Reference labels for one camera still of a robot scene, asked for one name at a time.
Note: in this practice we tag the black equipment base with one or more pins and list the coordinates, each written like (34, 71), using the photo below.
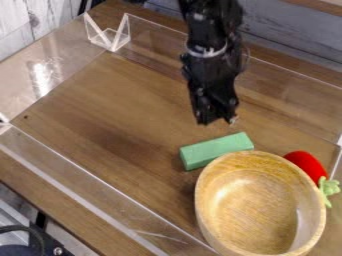
(28, 241)

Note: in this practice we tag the clear acrylic front barrier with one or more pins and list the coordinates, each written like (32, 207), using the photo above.
(114, 224)

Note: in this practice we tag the clear acrylic corner bracket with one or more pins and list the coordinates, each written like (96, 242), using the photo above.
(111, 39)

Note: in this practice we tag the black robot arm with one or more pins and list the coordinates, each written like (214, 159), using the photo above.
(213, 21)

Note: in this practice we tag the red plush strawberry toy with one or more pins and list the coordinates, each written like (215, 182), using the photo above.
(315, 171)

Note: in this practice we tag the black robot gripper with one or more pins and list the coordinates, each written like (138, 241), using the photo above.
(210, 70)

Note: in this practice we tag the brown wooden bowl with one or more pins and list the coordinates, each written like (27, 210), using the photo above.
(258, 206)

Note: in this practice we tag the green foam block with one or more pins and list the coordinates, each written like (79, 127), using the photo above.
(197, 155)

